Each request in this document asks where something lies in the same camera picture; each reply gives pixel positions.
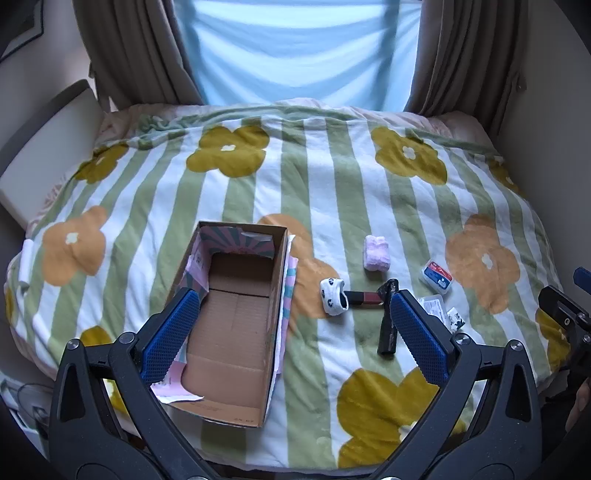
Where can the brown curtain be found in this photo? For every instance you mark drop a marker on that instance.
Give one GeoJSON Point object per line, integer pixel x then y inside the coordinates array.
{"type": "Point", "coordinates": [138, 50]}
{"type": "Point", "coordinates": [461, 55]}

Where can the small red blue plastic case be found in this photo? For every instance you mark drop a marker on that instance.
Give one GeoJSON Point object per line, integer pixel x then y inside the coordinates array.
{"type": "Point", "coordinates": [436, 274]}

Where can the floral striped blanket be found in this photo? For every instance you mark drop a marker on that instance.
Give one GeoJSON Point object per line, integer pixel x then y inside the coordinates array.
{"type": "Point", "coordinates": [277, 184]}

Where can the cardboard box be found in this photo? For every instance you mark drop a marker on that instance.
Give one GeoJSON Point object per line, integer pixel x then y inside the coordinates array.
{"type": "Point", "coordinates": [231, 323]}

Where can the white panda toy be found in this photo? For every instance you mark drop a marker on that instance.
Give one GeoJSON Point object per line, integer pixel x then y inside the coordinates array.
{"type": "Point", "coordinates": [332, 297]}

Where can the sheer white window curtain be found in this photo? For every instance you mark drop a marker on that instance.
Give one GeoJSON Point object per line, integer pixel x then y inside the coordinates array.
{"type": "Point", "coordinates": [300, 50]}

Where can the dark picture frame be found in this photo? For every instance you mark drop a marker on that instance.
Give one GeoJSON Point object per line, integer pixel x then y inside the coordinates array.
{"type": "Point", "coordinates": [21, 25]}

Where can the pink towel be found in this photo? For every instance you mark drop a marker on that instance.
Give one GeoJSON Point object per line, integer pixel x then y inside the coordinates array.
{"type": "Point", "coordinates": [376, 256]}

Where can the small black white printed packet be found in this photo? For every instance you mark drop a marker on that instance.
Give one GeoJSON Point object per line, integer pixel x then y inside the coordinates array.
{"type": "Point", "coordinates": [455, 319]}

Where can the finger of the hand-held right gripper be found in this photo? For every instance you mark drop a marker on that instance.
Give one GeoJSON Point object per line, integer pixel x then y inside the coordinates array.
{"type": "Point", "coordinates": [582, 277]}
{"type": "Point", "coordinates": [561, 309]}

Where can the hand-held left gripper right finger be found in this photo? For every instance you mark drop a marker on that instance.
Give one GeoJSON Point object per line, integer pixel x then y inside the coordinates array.
{"type": "Point", "coordinates": [418, 337]}

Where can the black garbage bag roll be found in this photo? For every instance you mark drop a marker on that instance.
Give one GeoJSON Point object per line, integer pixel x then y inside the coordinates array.
{"type": "Point", "coordinates": [387, 332]}

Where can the clear plastic swab box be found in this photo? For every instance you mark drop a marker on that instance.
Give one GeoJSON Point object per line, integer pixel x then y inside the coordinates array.
{"type": "Point", "coordinates": [434, 307]}

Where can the red lip gloss tube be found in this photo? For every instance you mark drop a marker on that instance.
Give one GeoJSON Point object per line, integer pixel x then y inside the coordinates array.
{"type": "Point", "coordinates": [364, 298]}

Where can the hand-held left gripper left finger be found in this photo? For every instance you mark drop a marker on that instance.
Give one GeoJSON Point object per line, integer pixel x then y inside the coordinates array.
{"type": "Point", "coordinates": [171, 337]}

